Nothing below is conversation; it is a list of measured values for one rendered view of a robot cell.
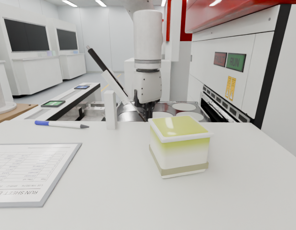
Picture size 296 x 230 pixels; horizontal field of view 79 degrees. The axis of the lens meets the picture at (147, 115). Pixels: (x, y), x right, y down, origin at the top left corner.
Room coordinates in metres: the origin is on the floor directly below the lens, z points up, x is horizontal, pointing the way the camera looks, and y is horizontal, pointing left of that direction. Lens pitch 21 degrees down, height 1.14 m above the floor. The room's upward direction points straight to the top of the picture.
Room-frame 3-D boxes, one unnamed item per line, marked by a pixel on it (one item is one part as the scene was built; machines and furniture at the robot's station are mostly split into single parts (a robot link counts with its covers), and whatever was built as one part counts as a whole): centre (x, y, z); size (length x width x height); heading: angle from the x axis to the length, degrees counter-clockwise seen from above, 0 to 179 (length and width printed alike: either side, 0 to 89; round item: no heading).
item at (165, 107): (0.63, -0.05, 0.90); 0.34 x 0.34 x 0.01; 89
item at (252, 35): (0.81, -0.28, 1.02); 0.81 x 0.03 x 0.40; 179
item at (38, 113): (0.70, 0.31, 0.89); 0.55 x 0.09 x 0.14; 179
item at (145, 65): (0.58, 0.00, 1.09); 0.09 x 0.08 x 0.03; 132
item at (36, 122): (0.39, 0.20, 0.97); 0.14 x 0.01 x 0.01; 79
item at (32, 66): (5.01, 3.29, 1.00); 1.80 x 1.08 x 2.00; 179
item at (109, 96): (0.38, 0.07, 1.03); 0.06 x 0.04 x 0.13; 89
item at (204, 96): (0.64, -0.26, 0.89); 0.44 x 0.02 x 0.10; 179
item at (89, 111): (0.69, 0.22, 0.89); 0.08 x 0.03 x 0.03; 89
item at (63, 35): (7.21, 3.24, 1.00); 1.80 x 1.08 x 2.00; 179
